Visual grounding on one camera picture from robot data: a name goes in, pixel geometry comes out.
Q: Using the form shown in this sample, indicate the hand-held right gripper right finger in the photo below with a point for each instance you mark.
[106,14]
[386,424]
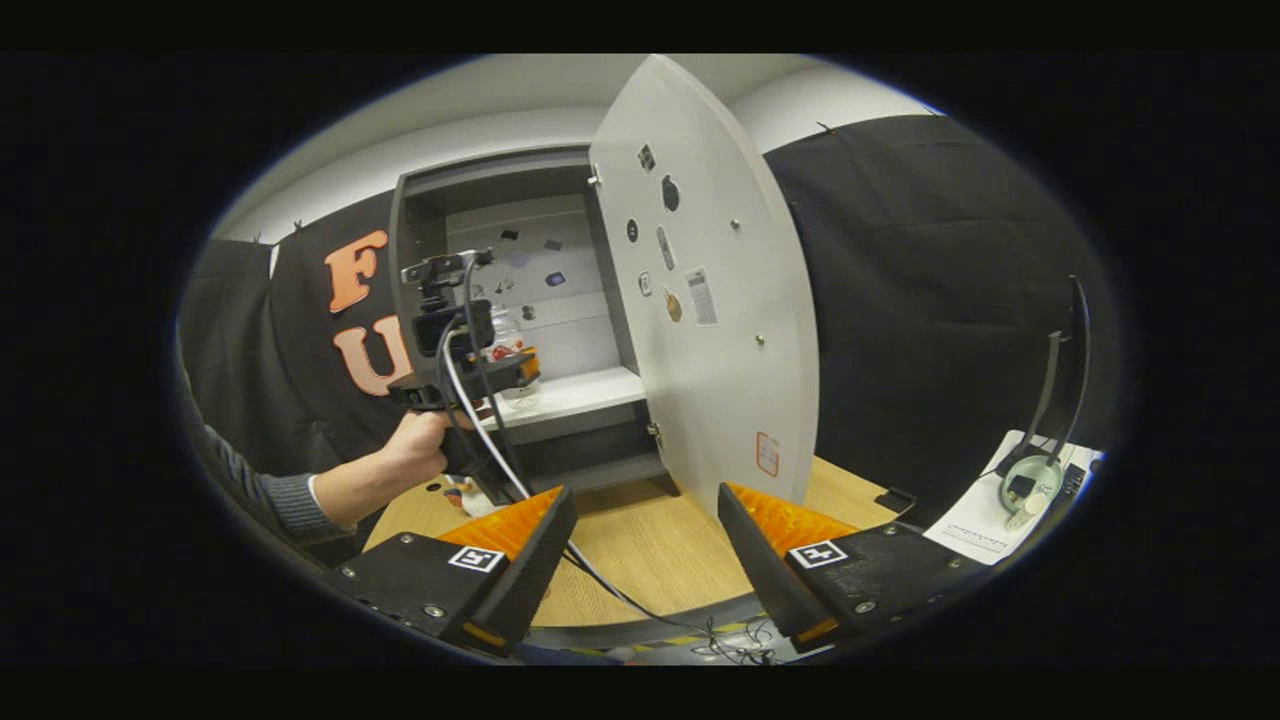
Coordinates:
[765,575]

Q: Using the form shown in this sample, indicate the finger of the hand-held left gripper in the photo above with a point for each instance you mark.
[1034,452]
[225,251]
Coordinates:
[525,368]

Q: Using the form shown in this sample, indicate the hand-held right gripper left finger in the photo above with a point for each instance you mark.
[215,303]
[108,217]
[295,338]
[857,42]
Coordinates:
[535,570]

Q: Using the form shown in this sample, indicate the clear plastic bottle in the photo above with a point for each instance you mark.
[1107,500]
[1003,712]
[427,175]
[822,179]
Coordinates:
[506,328]

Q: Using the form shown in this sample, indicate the dark grey cabinet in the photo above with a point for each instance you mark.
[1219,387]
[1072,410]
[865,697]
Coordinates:
[420,210]

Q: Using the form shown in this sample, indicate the beige cabinet door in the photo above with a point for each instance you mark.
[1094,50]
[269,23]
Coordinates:
[720,350]

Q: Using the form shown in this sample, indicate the white cabinet shelf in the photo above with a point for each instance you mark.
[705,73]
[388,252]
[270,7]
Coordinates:
[590,395]

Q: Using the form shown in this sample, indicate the penguin plush toy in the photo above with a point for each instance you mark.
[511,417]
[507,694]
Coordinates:
[470,497]

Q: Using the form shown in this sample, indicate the black backdrop cloth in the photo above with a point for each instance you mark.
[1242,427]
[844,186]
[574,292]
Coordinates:
[900,300]

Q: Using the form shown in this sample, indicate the black keyboard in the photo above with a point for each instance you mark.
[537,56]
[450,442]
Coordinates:
[1074,480]

